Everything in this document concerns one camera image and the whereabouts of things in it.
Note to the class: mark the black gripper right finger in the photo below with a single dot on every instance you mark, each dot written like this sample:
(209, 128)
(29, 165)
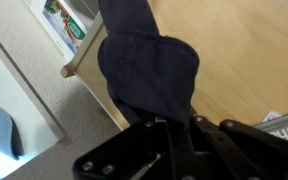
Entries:
(241, 152)

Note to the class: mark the open wooden top drawer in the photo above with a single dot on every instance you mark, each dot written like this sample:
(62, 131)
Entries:
(242, 47)

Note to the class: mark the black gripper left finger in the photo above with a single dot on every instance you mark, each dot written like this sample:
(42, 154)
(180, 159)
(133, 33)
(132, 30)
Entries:
(146, 144)

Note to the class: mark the light blue cap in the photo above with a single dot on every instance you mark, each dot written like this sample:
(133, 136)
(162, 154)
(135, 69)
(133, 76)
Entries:
(10, 141)

